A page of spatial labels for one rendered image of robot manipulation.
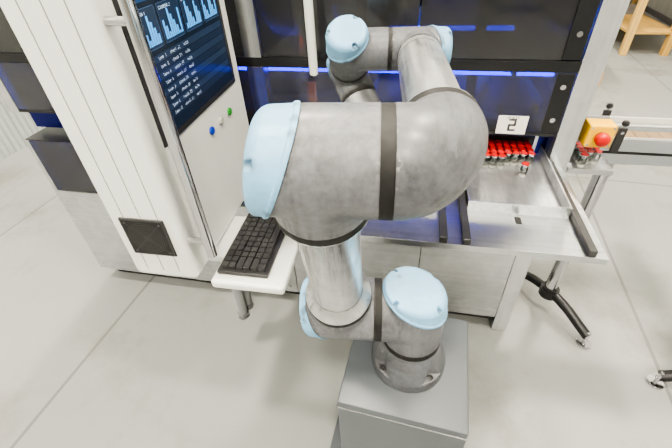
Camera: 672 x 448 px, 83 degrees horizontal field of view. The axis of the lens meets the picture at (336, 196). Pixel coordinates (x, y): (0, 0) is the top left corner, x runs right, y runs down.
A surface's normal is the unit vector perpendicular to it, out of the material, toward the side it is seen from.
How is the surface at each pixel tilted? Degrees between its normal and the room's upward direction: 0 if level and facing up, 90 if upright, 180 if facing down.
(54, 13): 90
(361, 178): 72
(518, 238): 0
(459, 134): 49
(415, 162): 59
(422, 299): 7
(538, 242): 0
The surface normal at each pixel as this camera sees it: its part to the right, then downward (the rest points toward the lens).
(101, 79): -0.17, 0.60
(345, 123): -0.07, -0.51
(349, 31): -0.10, -0.22
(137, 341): -0.04, -0.80
